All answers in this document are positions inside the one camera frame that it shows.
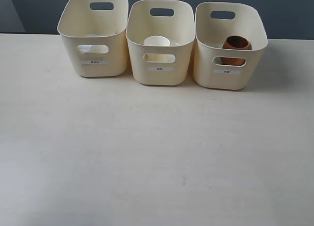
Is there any white paper cup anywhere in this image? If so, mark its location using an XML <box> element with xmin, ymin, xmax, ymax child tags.
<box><xmin>143</xmin><ymin>35</ymin><xmax>171</xmax><ymax>63</ymax></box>

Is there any clear plastic bottle white cap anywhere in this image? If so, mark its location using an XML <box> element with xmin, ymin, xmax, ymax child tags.
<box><xmin>78</xmin><ymin>45</ymin><xmax>98</xmax><ymax>54</ymax></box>

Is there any brown wooden cup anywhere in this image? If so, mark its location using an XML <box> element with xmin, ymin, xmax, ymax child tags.
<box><xmin>220</xmin><ymin>35</ymin><xmax>252</xmax><ymax>66</ymax></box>

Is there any cream bin middle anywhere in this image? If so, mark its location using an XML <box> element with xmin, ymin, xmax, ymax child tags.
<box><xmin>126</xmin><ymin>0</ymin><xmax>195</xmax><ymax>86</ymax></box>

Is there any cream bin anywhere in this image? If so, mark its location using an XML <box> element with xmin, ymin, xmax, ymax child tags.
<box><xmin>57</xmin><ymin>0</ymin><xmax>129</xmax><ymax>78</ymax></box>
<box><xmin>126</xmin><ymin>0</ymin><xmax>195</xmax><ymax>86</ymax></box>
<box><xmin>193</xmin><ymin>2</ymin><xmax>268</xmax><ymax>90</ymax></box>

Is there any cream bin right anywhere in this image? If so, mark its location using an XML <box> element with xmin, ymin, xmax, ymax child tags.
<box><xmin>193</xmin><ymin>2</ymin><xmax>268</xmax><ymax>90</ymax></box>

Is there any cream bin left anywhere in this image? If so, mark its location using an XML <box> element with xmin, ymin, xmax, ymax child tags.
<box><xmin>57</xmin><ymin>0</ymin><xmax>129</xmax><ymax>78</ymax></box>

